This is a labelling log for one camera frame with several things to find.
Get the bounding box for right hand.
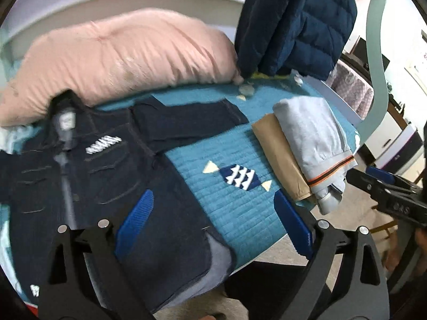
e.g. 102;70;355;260
383;229;427;283

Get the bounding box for mint green bunk bed frame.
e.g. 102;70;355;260
303;0;389;147

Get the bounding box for pink duvet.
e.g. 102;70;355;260
1;9;242;126

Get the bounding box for folded tan trousers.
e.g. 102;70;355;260
252;113;316;205

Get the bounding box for grey sweater with orange stripes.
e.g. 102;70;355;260
273;96;358;215

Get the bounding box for navy and yellow puffer jacket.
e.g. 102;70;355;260
235;0;358;81

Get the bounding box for teal quilted bed mat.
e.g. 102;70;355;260
0;73;361;307

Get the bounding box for dark denim jacket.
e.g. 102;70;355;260
1;91;247;311

